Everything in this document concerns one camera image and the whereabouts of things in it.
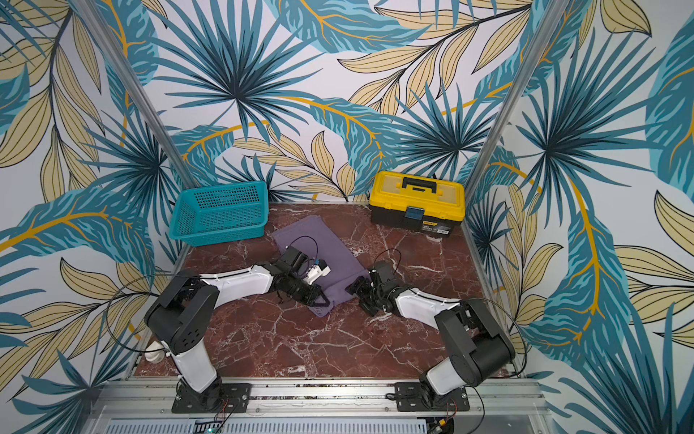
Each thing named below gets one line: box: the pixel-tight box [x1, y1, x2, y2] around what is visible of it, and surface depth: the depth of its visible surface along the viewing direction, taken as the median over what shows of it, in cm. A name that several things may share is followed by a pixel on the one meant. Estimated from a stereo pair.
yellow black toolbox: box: [368, 169, 467, 236], surface depth 103 cm
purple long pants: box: [271, 215, 372, 318], surface depth 92 cm
